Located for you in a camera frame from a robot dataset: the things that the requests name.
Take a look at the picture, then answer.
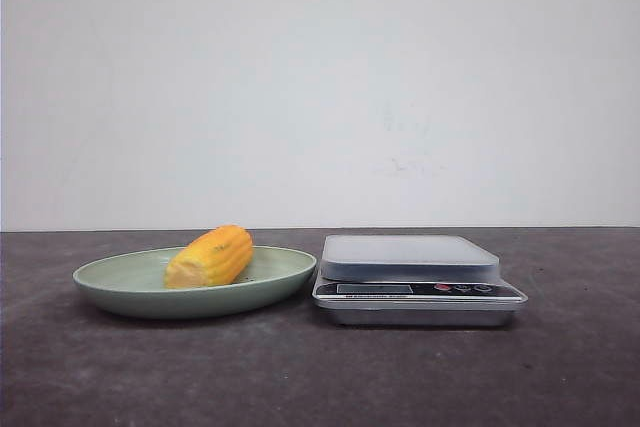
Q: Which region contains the green round plate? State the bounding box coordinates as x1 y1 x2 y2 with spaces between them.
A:
72 246 317 320

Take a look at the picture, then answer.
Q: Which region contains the yellow corn cob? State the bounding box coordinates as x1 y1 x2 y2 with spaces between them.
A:
164 225 253 289

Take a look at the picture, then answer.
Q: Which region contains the silver digital kitchen scale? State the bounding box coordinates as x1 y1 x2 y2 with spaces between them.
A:
312 234 528 327

